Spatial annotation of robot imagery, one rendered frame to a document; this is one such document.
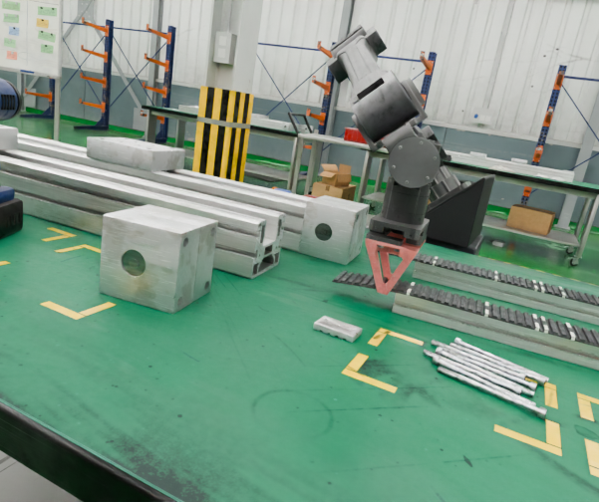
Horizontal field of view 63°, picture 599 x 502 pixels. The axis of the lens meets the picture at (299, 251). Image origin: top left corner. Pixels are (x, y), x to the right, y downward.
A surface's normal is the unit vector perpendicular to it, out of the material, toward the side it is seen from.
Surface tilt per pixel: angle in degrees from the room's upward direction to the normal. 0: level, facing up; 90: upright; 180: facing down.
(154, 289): 90
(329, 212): 90
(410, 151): 90
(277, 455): 0
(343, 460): 0
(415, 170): 90
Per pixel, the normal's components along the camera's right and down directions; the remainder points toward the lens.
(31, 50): -0.10, 0.26
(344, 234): -0.36, 0.20
